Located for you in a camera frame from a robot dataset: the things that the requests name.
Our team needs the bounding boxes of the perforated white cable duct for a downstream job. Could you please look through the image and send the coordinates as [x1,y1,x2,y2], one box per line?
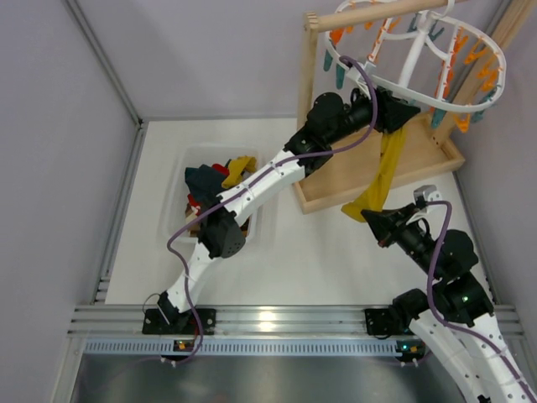
[84,338,420,358]

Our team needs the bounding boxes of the red sock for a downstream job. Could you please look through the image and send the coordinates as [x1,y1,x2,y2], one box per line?
[211,164,229,177]
[187,193,202,216]

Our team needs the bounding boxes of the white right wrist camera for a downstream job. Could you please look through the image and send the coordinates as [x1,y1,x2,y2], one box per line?
[413,185,442,220]

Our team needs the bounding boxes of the wooden hanger rack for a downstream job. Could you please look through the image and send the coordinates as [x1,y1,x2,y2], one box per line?
[293,0,537,215]

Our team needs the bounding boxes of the brown patterned socks in bin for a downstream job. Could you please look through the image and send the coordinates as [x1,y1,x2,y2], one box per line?
[185,210,252,238]

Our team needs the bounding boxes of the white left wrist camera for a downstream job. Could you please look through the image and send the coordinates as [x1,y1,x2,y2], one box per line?
[345,60,377,93]

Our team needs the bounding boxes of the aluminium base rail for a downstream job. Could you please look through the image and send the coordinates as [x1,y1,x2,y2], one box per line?
[66,304,524,337]

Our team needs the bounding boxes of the mustard yellow sock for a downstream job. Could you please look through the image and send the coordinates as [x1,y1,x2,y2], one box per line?
[341,128,407,222]

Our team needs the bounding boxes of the white oval clip hanger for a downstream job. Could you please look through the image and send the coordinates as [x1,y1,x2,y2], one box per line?
[320,1,507,115]

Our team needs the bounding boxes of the yellow reindeer sock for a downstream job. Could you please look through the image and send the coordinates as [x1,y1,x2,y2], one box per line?
[222,155,257,189]

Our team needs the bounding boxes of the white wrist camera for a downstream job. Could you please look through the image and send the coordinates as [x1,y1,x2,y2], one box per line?
[345,60,377,93]
[413,185,442,220]

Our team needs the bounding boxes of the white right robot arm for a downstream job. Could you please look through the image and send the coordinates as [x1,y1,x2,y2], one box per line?
[362,201,536,402]

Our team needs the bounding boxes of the clear plastic bin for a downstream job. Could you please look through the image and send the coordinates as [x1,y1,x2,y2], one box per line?
[159,143,265,242]

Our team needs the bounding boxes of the dark teal Santa sock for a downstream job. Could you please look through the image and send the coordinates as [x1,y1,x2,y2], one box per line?
[185,165,227,202]

